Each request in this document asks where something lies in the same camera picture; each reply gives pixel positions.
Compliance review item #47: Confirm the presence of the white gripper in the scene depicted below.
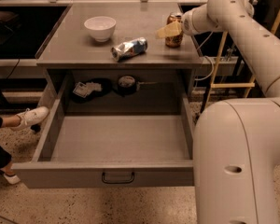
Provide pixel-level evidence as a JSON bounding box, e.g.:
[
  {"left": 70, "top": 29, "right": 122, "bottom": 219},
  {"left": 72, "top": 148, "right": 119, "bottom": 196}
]
[{"left": 156, "top": 9, "right": 199, "bottom": 39}]

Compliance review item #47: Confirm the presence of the orange soda can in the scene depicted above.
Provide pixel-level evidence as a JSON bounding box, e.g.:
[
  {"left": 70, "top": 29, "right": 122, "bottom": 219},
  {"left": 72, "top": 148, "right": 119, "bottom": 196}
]
[{"left": 165, "top": 12, "right": 183, "bottom": 48}]

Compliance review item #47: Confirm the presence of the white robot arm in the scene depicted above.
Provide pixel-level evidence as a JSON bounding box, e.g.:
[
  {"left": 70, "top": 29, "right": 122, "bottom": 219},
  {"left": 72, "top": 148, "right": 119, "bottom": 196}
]
[{"left": 175, "top": 0, "right": 280, "bottom": 224}]

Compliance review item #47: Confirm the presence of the crushed silver blue can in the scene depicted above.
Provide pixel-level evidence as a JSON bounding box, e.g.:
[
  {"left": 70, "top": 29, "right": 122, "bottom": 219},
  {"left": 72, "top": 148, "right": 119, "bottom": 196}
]
[{"left": 111, "top": 37, "right": 147, "bottom": 62}]

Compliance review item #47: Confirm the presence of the grey cabinet counter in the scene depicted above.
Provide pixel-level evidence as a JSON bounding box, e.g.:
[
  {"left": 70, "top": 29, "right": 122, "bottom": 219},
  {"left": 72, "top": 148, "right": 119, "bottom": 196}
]
[{"left": 35, "top": 2, "right": 204, "bottom": 110}]

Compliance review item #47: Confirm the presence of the grey open top drawer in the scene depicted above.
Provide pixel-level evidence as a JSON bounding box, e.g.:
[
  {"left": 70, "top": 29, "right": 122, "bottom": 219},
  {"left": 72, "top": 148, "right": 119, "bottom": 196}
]
[{"left": 14, "top": 106, "right": 194, "bottom": 189}]

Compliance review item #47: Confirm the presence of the white ceramic bowl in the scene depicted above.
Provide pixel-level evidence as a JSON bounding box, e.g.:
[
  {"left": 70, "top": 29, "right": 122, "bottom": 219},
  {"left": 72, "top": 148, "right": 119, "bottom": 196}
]
[{"left": 84, "top": 16, "right": 117, "bottom": 42}]

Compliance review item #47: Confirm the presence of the yellow wheeled ladder cart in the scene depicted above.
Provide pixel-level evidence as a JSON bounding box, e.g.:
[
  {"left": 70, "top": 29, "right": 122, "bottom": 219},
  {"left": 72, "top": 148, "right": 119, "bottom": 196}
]
[{"left": 191, "top": 0, "right": 280, "bottom": 108}]

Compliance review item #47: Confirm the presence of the white sneaker upper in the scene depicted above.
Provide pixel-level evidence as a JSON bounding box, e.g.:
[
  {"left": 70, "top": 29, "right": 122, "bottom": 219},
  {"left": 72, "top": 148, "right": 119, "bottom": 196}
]
[{"left": 11, "top": 106, "right": 49, "bottom": 131}]

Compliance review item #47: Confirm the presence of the white sneaker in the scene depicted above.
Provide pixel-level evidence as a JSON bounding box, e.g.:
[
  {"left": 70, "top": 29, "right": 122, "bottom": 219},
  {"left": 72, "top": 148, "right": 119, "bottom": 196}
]
[
  {"left": 0, "top": 170, "right": 21, "bottom": 185},
  {"left": 11, "top": 106, "right": 49, "bottom": 131}
]

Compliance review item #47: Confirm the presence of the white sneaker lower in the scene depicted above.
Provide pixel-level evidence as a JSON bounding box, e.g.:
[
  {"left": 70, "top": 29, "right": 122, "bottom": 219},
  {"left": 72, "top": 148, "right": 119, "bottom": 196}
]
[{"left": 0, "top": 170, "right": 21, "bottom": 185}]

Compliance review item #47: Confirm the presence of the black drawer handle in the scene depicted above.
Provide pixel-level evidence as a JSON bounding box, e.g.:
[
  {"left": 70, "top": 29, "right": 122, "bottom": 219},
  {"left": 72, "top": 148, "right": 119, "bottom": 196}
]
[{"left": 102, "top": 172, "right": 134, "bottom": 185}]

